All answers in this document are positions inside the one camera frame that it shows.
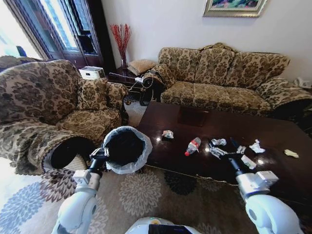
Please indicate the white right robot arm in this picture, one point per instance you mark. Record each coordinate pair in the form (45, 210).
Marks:
(265, 207)

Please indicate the dark wooden glass door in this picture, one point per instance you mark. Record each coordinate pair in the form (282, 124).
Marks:
(73, 29)

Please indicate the dark wooden side table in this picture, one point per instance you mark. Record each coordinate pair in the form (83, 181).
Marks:
(122, 76)

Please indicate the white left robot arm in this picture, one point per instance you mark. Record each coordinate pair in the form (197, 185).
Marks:
(78, 207)

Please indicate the flat white packet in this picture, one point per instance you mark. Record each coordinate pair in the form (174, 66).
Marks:
(248, 162)

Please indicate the crumpled printed wrapper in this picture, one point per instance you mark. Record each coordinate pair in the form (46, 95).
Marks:
(168, 134)

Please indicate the framed painting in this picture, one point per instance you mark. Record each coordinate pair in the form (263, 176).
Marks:
(234, 7)

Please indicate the white box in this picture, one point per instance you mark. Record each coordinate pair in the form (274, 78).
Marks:
(92, 72)

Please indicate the white robot front shell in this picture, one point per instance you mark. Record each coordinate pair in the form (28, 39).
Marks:
(163, 226)

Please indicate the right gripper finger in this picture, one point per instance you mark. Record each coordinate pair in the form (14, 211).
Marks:
(220, 149)
(215, 154)

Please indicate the patterned floral rug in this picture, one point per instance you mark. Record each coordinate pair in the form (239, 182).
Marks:
(146, 195)

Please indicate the floral armchair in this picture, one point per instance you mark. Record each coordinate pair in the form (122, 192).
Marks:
(36, 102)

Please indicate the floral three-seat sofa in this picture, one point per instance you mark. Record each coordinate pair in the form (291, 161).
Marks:
(219, 80)

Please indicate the white crumpled tissue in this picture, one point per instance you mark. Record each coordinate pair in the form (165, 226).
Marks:
(303, 82)

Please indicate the gold quilted cushion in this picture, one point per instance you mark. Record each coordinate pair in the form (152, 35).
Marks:
(142, 65)

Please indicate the clear bottle with red cap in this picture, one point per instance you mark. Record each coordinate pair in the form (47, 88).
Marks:
(193, 146)

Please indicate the floral square armchair cushion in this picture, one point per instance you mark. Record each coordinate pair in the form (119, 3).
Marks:
(93, 94)

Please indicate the small crumpled foil scrap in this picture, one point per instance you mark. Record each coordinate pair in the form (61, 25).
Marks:
(241, 149)

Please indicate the crumpled white paper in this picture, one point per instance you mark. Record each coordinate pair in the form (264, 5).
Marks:
(256, 147)

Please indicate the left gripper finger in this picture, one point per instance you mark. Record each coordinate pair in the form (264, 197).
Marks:
(94, 153)
(106, 152)

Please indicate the dark wooden coffee table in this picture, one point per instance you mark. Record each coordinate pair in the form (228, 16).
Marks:
(268, 170)

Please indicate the trash bin with white bag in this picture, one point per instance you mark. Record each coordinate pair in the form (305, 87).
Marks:
(124, 148)

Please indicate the crumpled pale yellow paper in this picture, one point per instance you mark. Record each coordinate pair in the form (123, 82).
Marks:
(291, 153)

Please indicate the vase with red branches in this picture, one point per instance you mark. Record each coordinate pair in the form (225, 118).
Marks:
(121, 41)

